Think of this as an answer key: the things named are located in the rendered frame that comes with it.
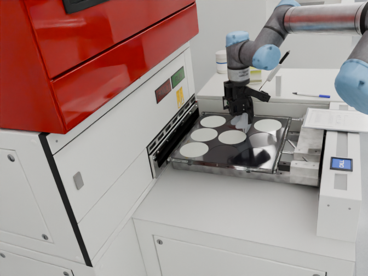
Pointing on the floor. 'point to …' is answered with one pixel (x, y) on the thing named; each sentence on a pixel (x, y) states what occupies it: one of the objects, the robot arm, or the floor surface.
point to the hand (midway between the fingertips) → (246, 129)
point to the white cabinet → (225, 256)
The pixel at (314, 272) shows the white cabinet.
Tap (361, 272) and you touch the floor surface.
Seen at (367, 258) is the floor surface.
